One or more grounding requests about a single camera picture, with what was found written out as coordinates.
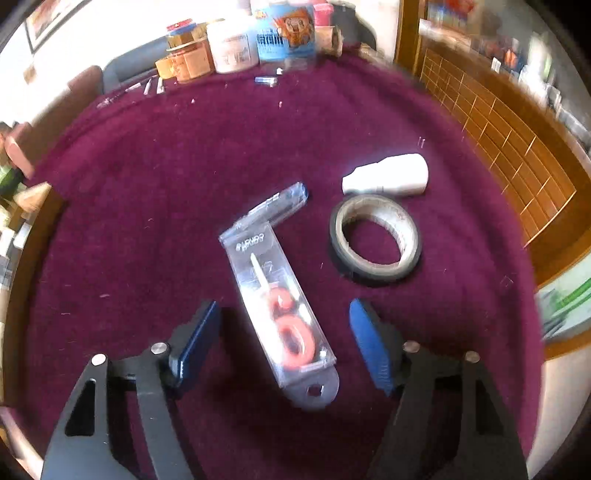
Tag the small metal tool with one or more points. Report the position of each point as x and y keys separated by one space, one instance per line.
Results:
x=160 y=85
x=148 y=86

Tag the framed wall picture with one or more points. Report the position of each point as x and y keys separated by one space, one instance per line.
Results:
x=51 y=18

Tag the cardboard tube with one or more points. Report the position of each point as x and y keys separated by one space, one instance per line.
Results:
x=328 y=40

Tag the boxed red number candle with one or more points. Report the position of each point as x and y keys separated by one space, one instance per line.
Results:
x=277 y=300

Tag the dark cloth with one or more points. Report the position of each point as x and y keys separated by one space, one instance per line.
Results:
x=355 y=27

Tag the wooden counter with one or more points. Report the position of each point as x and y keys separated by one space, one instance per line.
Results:
x=498 y=138

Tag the pink container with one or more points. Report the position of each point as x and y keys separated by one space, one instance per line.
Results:
x=323 y=14

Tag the green printed panel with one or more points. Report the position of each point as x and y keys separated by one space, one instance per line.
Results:
x=565 y=304

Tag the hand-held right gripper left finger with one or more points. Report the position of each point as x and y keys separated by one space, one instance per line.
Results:
x=198 y=337

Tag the orange labelled jar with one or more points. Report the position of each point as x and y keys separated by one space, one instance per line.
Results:
x=191 y=60

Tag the grey chair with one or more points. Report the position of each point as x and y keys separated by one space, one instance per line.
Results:
x=134 y=62

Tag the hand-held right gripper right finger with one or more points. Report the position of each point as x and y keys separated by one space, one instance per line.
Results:
x=369 y=341

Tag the yellow tape roll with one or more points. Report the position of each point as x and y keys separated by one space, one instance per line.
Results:
x=164 y=67

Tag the small white bottle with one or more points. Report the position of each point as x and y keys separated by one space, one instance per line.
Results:
x=392 y=177

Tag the clear jar with blue label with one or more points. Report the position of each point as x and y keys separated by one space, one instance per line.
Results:
x=286 y=32

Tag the white plastic jar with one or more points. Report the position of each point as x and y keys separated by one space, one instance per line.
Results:
x=233 y=48

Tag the clear pen cap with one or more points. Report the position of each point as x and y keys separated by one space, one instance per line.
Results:
x=281 y=203

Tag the brown chair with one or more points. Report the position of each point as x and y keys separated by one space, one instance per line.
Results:
x=55 y=110

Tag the thin dark pen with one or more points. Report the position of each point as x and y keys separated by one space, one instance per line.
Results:
x=117 y=94

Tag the black tape roll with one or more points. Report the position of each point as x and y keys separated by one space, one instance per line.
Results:
x=341 y=249

